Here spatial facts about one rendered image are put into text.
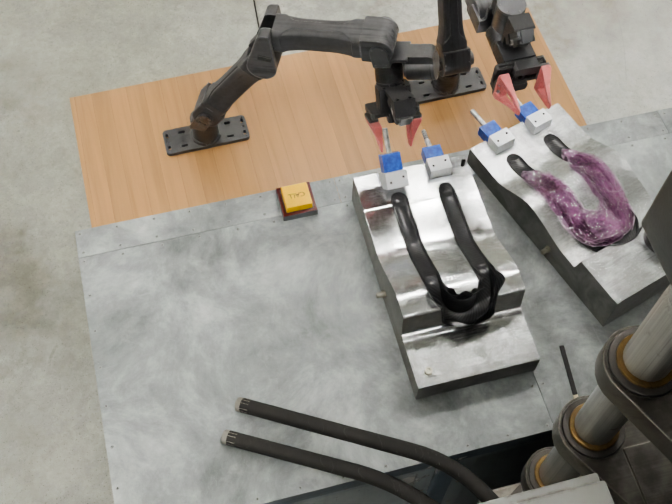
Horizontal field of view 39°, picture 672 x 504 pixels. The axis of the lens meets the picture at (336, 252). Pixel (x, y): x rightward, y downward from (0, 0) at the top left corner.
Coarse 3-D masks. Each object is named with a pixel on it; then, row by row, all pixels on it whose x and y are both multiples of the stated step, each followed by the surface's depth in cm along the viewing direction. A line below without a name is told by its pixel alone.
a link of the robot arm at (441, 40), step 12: (444, 0) 211; (456, 0) 211; (444, 12) 212; (456, 12) 212; (444, 24) 214; (456, 24) 214; (444, 36) 215; (456, 36) 215; (444, 48) 216; (456, 48) 217; (468, 48) 217; (444, 60) 217; (456, 60) 218; (468, 60) 219; (444, 72) 219; (456, 72) 220
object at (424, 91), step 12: (468, 72) 234; (480, 72) 234; (420, 84) 231; (432, 84) 231; (444, 84) 227; (456, 84) 228; (468, 84) 232; (480, 84) 232; (420, 96) 230; (432, 96) 230; (444, 96) 230
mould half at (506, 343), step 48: (384, 192) 206; (432, 192) 206; (384, 240) 201; (432, 240) 201; (480, 240) 200; (384, 288) 199; (432, 336) 192; (480, 336) 192; (528, 336) 193; (432, 384) 187
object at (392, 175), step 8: (384, 128) 203; (384, 136) 204; (392, 152) 205; (384, 160) 204; (392, 160) 204; (400, 160) 204; (384, 168) 204; (392, 168) 204; (400, 168) 205; (384, 176) 203; (392, 176) 203; (400, 176) 204; (384, 184) 205; (392, 184) 203; (400, 184) 204; (408, 184) 204
